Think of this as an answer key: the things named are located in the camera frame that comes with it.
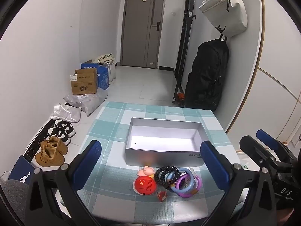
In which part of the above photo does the blue cardboard box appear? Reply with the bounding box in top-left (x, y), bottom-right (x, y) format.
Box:
top-left (81, 62), bottom-right (110, 90)

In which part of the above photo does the tan suede boot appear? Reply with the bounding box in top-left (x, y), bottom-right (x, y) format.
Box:
top-left (40, 136), bottom-right (68, 156)
top-left (35, 146), bottom-right (65, 167)

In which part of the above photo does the red round badge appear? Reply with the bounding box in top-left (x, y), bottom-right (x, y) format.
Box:
top-left (133, 176), bottom-right (157, 196)

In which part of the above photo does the grey entrance door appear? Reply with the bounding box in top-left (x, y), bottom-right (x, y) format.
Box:
top-left (121, 0), bottom-right (167, 69)

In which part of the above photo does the blue Jordan shoe box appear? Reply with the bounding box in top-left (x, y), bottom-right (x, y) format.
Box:
top-left (8, 155), bottom-right (36, 185)

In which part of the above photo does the black metal door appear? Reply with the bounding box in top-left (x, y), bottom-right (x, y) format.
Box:
top-left (172, 0), bottom-right (197, 104)

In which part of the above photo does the light blue bangle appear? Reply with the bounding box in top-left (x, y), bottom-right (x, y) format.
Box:
top-left (165, 171), bottom-right (196, 193)

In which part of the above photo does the white wardrobe with gold trim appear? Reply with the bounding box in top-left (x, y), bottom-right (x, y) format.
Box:
top-left (224, 0), bottom-right (301, 146)

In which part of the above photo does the white plastic parcel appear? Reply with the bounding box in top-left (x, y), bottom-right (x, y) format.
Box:
top-left (51, 104), bottom-right (82, 123)

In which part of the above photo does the black bead bracelet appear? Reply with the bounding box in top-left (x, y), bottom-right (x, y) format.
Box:
top-left (154, 166), bottom-right (180, 189)

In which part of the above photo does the purple bangle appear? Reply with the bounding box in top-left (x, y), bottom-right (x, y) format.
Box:
top-left (175, 175), bottom-right (203, 198)
top-left (175, 168), bottom-right (197, 190)

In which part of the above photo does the brown cardboard box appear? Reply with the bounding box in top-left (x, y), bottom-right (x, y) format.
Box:
top-left (70, 68), bottom-right (98, 95)

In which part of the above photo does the teal checked tablecloth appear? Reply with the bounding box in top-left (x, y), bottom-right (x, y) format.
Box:
top-left (60, 101), bottom-right (242, 219)

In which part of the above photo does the white hanging bag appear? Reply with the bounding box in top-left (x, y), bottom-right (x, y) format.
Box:
top-left (199, 0), bottom-right (248, 37)

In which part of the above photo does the black marbled mat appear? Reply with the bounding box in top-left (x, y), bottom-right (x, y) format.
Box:
top-left (24, 119), bottom-right (58, 163)

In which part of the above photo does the silver cardboard box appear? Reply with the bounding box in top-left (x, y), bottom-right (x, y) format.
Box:
top-left (124, 117), bottom-right (207, 167)

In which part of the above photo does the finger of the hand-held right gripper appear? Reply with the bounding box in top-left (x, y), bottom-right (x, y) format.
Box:
top-left (239, 135), bottom-right (281, 170)
top-left (256, 129), bottom-right (295, 163)

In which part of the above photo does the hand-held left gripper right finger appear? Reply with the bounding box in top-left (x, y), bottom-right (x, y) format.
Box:
top-left (200, 140), bottom-right (278, 226)

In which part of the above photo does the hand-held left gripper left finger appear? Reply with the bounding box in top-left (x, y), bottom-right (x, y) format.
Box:
top-left (24, 140), bottom-right (102, 226)

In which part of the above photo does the grey plastic parcel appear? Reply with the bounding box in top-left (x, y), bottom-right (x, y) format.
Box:
top-left (63, 89), bottom-right (108, 116)

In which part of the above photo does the grey cloth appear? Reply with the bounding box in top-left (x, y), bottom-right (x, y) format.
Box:
top-left (0, 179), bottom-right (31, 224)

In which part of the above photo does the beige cloth bag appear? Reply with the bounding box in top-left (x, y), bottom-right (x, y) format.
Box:
top-left (93, 54), bottom-right (117, 85)

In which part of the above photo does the pink pig toy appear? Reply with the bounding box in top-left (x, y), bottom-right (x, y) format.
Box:
top-left (138, 166), bottom-right (156, 178)

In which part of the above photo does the black backpack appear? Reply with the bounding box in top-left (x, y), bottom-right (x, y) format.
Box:
top-left (185, 38), bottom-right (230, 112)

